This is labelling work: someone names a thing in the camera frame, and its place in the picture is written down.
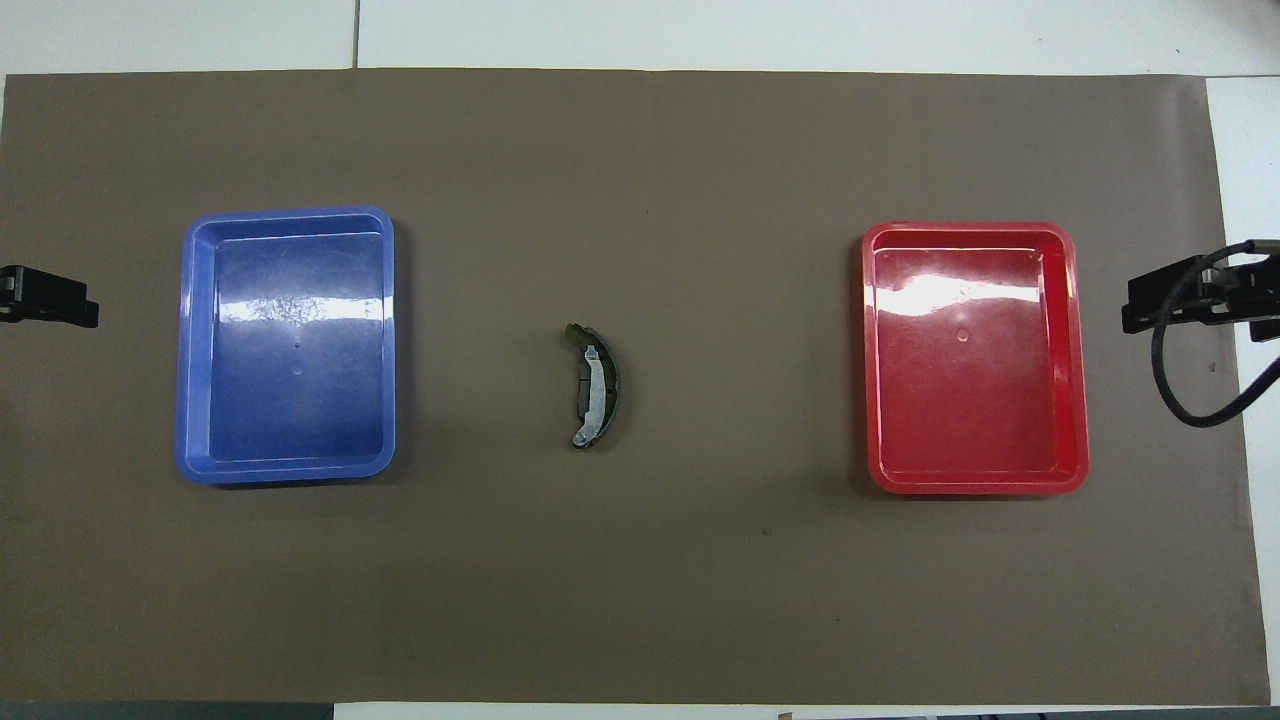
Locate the blue plastic tray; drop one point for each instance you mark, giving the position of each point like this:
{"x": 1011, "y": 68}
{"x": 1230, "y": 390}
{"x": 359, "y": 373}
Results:
{"x": 290, "y": 400}

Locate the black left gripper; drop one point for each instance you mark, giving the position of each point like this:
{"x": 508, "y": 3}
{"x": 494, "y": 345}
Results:
{"x": 4, "y": 285}

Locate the red plastic tray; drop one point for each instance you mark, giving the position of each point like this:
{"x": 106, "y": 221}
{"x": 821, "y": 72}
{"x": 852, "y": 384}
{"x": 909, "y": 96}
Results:
{"x": 975, "y": 400}

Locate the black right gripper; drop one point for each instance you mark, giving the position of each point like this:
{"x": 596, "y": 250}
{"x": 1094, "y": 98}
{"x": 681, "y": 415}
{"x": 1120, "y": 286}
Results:
{"x": 1250, "y": 298}

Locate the curved metal brake shoe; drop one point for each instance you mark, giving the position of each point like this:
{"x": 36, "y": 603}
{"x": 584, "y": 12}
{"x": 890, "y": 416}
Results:
{"x": 597, "y": 390}

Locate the brown table mat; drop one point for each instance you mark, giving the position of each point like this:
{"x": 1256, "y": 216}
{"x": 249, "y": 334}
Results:
{"x": 640, "y": 580}

